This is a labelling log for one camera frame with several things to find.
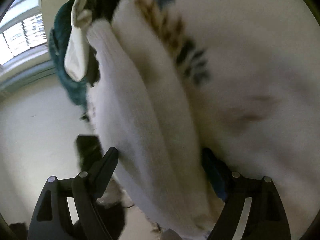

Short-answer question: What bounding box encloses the folded white garment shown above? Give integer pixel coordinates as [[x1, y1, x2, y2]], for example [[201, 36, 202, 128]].
[[64, 0, 92, 82]]

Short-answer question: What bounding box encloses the barred window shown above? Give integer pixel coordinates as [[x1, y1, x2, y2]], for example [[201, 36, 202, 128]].
[[1, 0, 47, 65]]

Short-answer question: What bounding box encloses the floral bed blanket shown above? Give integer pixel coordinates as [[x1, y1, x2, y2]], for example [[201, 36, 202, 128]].
[[133, 0, 319, 239]]

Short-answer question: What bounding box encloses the dark teal folded quilt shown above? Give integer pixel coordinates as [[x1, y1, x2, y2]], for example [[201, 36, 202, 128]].
[[48, 0, 89, 106]]

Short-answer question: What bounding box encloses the white knit sweater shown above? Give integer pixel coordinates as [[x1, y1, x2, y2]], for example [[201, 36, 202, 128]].
[[87, 0, 217, 239]]

